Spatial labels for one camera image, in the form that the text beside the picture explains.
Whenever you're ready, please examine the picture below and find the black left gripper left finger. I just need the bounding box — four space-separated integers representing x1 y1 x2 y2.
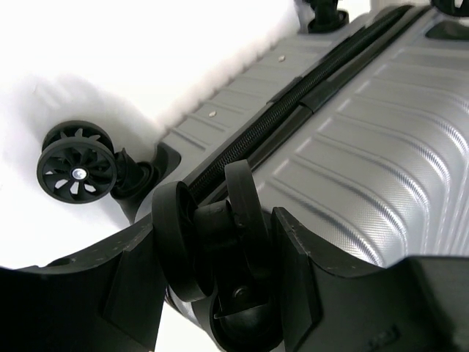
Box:
1 216 165 351

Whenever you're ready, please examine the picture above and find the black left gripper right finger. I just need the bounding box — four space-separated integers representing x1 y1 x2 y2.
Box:
272 208 468 351

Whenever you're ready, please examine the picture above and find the grey suitcase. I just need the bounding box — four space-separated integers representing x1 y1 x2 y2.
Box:
37 1 468 351

